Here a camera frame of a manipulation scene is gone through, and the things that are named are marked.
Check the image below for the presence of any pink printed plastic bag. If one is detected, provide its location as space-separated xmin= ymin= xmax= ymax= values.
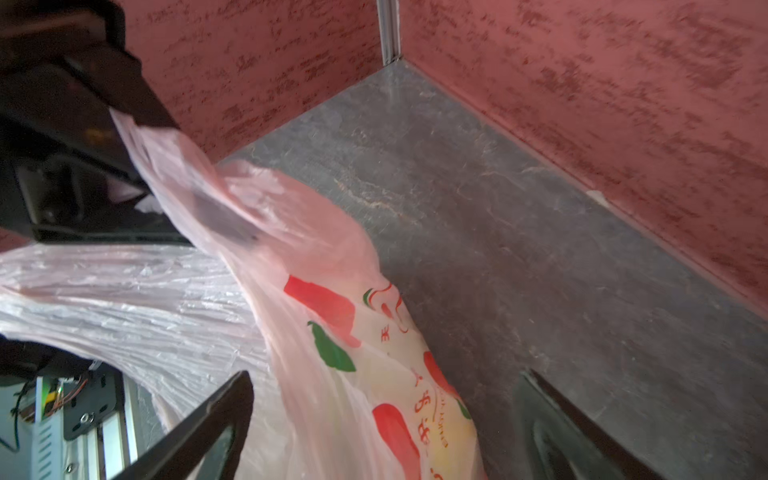
xmin=1 ymin=113 xmax=485 ymax=479

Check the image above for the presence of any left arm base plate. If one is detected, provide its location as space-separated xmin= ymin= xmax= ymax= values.
xmin=62 ymin=364 xmax=125 ymax=442

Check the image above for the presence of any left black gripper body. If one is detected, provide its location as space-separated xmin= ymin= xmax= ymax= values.
xmin=1 ymin=1 xmax=185 ymax=244

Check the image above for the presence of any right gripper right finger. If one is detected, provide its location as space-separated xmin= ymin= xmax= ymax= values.
xmin=515 ymin=369 xmax=661 ymax=479

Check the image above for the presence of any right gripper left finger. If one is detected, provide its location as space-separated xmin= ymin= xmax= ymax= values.
xmin=117 ymin=370 xmax=254 ymax=479

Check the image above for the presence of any aluminium front rail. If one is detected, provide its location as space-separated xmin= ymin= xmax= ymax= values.
xmin=27 ymin=376 xmax=143 ymax=479

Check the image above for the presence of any left aluminium corner post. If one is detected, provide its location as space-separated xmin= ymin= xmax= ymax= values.
xmin=376 ymin=0 xmax=402 ymax=66

